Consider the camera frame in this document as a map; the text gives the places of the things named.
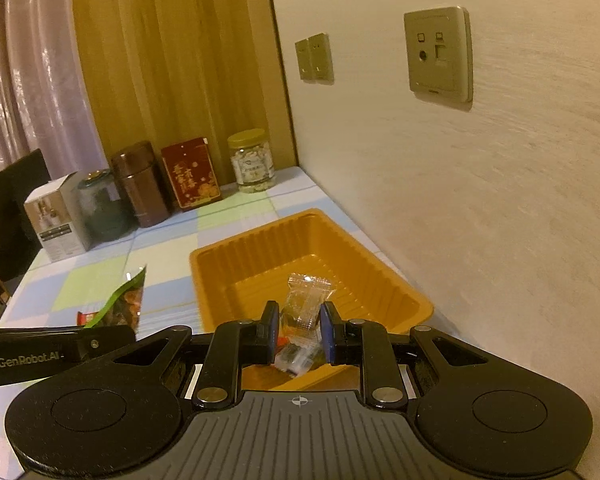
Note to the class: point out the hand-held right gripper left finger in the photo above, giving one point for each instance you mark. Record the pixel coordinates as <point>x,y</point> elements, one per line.
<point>272,335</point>

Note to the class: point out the brown metal canister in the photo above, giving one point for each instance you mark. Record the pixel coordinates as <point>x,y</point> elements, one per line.
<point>140,185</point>

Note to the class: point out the clear jar with yellow lid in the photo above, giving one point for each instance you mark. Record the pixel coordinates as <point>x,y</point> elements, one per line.
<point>252,162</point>

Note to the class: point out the black chair back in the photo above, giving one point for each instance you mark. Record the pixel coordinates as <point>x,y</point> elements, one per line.
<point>10,215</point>

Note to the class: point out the yellow curtain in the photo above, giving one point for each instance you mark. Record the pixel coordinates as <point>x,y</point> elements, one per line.
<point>180,50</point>

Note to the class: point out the green snack packet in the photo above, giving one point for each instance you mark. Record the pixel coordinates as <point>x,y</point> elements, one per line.
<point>127,300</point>

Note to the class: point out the pink curtain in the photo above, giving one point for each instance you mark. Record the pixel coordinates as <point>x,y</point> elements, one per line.
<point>25,60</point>

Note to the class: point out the brown candy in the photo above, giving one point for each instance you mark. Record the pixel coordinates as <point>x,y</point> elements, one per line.
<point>295,357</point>

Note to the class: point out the beige wall socket panel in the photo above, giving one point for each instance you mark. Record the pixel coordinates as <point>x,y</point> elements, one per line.
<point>437,52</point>

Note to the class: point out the green glass jar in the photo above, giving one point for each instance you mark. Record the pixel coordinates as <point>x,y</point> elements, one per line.
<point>102,210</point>

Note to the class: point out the small red candy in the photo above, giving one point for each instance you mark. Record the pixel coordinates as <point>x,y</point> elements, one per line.
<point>87,319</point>

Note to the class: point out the orange plastic tray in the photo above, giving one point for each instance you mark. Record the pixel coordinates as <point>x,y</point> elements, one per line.
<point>350,270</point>

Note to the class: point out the red tin box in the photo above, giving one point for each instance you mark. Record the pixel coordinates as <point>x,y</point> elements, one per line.
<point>192,175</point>

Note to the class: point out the clear candy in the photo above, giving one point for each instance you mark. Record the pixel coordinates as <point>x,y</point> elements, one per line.
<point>305,300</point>

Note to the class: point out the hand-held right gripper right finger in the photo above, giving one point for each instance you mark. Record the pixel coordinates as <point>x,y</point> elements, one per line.
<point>327,335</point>

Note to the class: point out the white product box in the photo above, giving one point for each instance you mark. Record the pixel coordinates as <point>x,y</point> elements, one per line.
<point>55,220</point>

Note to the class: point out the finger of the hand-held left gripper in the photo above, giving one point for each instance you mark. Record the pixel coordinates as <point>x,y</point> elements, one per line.
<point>107,337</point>

